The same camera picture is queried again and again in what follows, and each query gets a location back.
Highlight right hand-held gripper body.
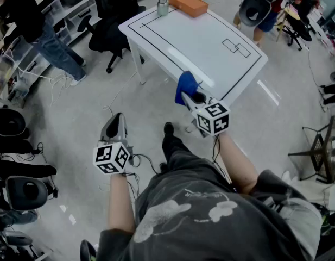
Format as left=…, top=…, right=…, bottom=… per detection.
left=191, top=93, right=230, bottom=137

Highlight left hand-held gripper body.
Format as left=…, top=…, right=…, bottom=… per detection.
left=93, top=137, right=134, bottom=175

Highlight blue cloth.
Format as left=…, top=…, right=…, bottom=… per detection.
left=174, top=71, right=203, bottom=106

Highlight small steel bottle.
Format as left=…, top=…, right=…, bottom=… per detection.
left=156, top=0, right=170, bottom=17

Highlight person's right forearm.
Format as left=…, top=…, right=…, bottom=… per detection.
left=217, top=132, right=260, bottom=194

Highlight person's left forearm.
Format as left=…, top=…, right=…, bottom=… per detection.
left=106, top=172, right=136, bottom=233

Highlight person's black shoe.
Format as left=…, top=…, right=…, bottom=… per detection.
left=163, top=121, right=175, bottom=136

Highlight person's black trousers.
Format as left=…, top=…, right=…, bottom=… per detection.
left=159, top=133, right=197, bottom=173

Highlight black mesh office chair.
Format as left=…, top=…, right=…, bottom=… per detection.
left=77, top=0, right=147, bottom=74

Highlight orange box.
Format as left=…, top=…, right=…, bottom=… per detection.
left=168, top=0, right=209, bottom=18

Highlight person's grey printed t-shirt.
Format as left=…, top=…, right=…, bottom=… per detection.
left=96, top=150, right=323, bottom=261

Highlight black metal stand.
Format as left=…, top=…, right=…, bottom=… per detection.
left=288, top=115, right=335, bottom=184

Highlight white rack with clear drawers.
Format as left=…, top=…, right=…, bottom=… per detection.
left=0, top=0, right=103, bottom=105

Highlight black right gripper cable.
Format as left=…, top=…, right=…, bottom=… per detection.
left=212, top=134, right=236, bottom=186

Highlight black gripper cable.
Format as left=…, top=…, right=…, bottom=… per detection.
left=212, top=134, right=236, bottom=186
left=122, top=153, right=160, bottom=201

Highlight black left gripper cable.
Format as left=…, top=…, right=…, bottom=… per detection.
left=122, top=153, right=160, bottom=201

